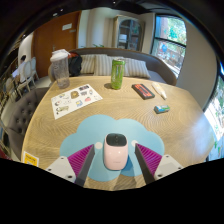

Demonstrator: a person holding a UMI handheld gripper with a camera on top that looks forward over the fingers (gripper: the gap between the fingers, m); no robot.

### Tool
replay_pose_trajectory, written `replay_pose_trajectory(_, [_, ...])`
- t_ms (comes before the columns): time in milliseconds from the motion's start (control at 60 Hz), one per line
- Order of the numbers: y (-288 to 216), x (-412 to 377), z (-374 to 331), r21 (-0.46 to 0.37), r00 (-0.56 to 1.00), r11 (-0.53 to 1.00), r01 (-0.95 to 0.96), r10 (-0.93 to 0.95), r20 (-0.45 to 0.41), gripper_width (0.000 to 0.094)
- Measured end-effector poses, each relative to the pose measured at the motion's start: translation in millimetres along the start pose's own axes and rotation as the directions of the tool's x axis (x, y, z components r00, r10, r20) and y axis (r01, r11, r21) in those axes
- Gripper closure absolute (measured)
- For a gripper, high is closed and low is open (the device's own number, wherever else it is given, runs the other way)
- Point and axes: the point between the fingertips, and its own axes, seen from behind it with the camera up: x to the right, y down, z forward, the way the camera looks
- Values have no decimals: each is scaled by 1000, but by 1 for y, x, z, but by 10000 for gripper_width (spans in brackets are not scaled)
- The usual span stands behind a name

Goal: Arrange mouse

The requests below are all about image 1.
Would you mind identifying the white dining chairs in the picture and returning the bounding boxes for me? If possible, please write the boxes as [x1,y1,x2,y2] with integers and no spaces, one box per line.
[3,56,39,98]

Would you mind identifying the white sticker sheet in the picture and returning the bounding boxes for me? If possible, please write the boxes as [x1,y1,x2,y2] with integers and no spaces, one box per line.
[50,83,104,120]

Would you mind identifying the clear shaker bottle white lid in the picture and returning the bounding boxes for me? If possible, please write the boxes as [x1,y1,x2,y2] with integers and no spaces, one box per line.
[49,49,72,90]

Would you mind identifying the brown wooden door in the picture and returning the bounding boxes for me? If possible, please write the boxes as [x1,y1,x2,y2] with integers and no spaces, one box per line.
[32,10,83,79]

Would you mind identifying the black and orange backpack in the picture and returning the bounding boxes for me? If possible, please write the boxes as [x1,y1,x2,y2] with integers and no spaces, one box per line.
[68,52,83,78]

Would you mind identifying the grey curved sofa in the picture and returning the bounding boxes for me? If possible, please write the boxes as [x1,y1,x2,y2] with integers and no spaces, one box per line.
[48,47,178,87]

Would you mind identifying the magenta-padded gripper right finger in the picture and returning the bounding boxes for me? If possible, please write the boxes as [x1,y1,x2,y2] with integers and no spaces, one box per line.
[132,143,184,186]

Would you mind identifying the person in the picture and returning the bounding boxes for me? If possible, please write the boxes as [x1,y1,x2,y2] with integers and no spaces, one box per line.
[13,54,28,84]

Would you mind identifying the black and red box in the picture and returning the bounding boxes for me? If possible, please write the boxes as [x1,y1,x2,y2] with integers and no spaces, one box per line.
[131,83,156,101]

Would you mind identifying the small teal eraser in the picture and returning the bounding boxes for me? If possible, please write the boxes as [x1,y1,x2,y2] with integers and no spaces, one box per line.
[153,104,171,115]

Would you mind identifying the green drink can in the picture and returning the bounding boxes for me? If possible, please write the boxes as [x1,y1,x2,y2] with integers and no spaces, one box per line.
[110,58,127,91]

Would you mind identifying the glass-door cabinet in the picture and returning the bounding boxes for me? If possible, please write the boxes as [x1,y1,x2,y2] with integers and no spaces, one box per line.
[112,15,146,52]

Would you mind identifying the side window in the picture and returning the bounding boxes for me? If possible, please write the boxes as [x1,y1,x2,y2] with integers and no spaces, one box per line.
[203,63,224,161]

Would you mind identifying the striped cushion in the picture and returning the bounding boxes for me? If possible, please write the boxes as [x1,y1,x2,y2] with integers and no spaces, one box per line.
[94,54,116,77]
[80,54,98,75]
[124,57,152,80]

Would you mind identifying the large dark-framed window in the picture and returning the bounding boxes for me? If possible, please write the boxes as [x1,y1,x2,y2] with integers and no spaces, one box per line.
[150,14,188,78]

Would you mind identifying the grey tufted armchair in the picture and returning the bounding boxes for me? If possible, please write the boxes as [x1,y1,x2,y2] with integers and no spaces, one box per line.
[6,87,49,161]

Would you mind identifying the yellow sticker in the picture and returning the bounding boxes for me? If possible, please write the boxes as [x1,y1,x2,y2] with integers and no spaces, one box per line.
[22,151,40,168]

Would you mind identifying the white tube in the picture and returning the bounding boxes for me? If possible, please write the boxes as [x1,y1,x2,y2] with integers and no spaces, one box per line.
[151,82,168,100]

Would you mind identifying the blue cloud-shaped mouse pad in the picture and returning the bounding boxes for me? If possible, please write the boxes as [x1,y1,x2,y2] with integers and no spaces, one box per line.
[59,114,166,183]

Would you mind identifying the pink computer mouse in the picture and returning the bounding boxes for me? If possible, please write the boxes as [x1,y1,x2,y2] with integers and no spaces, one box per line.
[102,132,129,171]

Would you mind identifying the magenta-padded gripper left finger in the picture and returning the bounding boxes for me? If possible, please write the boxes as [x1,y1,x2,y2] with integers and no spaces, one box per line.
[45,143,97,188]

